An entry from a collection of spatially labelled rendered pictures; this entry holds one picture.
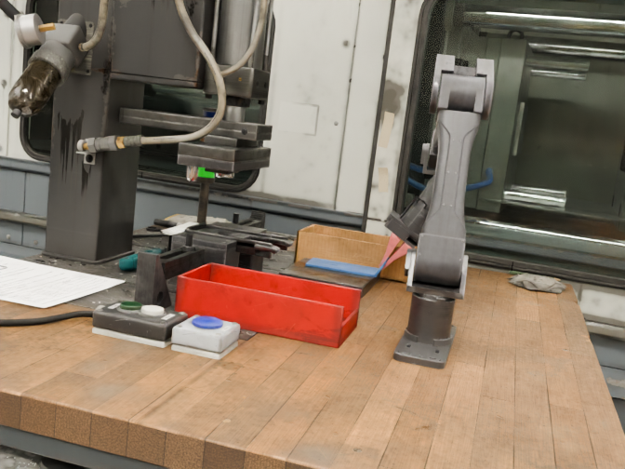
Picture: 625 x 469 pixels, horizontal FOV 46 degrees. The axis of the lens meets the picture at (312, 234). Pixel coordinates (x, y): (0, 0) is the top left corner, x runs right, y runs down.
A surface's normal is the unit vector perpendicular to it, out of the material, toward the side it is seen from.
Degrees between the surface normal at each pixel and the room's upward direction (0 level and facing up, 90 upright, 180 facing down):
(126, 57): 90
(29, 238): 90
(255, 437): 0
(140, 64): 90
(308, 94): 90
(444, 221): 69
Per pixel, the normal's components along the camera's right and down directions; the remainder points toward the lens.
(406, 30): -0.33, 0.12
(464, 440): 0.11, -0.98
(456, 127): -0.11, -0.21
